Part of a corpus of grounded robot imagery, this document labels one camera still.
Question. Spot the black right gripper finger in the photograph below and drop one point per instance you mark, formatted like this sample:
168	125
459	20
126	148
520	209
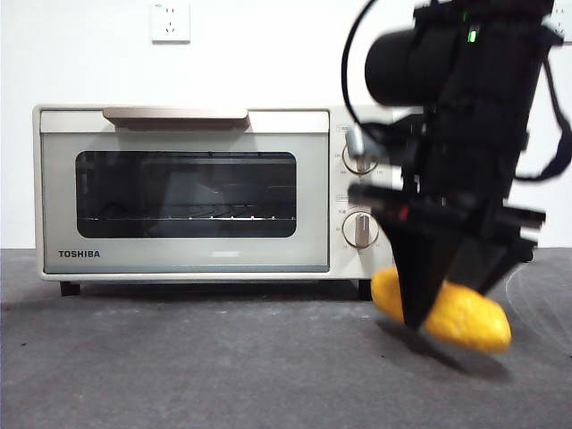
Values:
487	268
420	268

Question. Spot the yellow corn cob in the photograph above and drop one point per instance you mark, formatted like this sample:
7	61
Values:
473	324

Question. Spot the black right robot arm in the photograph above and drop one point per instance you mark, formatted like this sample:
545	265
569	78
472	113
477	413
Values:
482	89

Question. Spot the small cream oven knob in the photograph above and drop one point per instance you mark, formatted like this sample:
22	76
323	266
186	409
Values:
360	229

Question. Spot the large cream oven knob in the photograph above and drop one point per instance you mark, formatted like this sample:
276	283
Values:
353	166

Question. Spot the cream Toshiba toaster oven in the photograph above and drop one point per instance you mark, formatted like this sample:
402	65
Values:
179	257

